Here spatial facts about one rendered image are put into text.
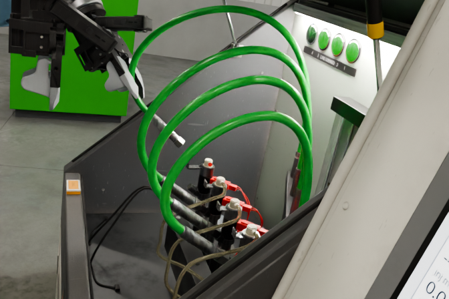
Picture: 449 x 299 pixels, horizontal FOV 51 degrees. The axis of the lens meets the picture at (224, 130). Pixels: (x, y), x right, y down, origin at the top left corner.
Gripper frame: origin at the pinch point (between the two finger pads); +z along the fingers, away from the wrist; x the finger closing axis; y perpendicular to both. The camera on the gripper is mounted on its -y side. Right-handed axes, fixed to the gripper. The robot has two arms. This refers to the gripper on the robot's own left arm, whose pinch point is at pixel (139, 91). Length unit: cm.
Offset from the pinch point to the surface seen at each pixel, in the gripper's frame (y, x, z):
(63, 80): 155, -255, -106
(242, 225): -10.2, 13.5, 32.3
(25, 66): 169, -237, -127
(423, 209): -36, 42, 35
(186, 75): -15.1, 17.4, 6.3
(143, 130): -4.5, 18.6, 10.6
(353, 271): -27, 37, 39
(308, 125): -27.7, 11.5, 22.8
